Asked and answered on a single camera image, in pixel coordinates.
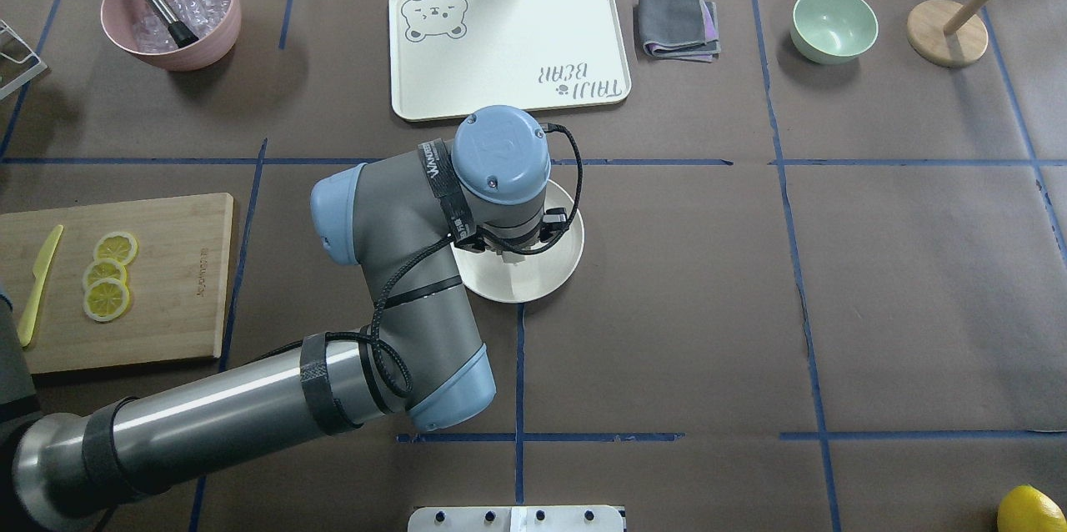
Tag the cream round plate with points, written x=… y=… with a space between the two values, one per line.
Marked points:
x=506 y=277

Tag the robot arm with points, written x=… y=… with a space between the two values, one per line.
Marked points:
x=407 y=344

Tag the cream bear tray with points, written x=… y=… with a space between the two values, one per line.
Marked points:
x=449 y=58

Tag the folded grey cloth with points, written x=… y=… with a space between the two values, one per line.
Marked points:
x=681 y=29

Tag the white mounting pillar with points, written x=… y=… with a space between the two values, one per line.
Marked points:
x=567 y=517

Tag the green bowl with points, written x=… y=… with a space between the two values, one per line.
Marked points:
x=833 y=32

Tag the lemon slice top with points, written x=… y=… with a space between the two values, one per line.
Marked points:
x=120 y=246

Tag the lemon slice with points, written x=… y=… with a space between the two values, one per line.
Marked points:
x=120 y=246
x=106 y=300
x=104 y=268

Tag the pink bowl with ice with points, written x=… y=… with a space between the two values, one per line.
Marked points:
x=134 y=27

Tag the lemon slice middle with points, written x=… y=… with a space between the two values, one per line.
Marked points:
x=104 y=268

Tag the lemon slice bottom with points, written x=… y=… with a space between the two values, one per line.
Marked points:
x=106 y=300

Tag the wooden mug tree stand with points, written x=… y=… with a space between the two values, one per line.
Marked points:
x=948 y=34

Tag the yellow plastic knife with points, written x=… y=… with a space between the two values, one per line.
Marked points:
x=40 y=270

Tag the yellow lemon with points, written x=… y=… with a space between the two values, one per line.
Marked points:
x=1025 y=508

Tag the wire cup rack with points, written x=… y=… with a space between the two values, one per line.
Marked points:
x=19 y=63

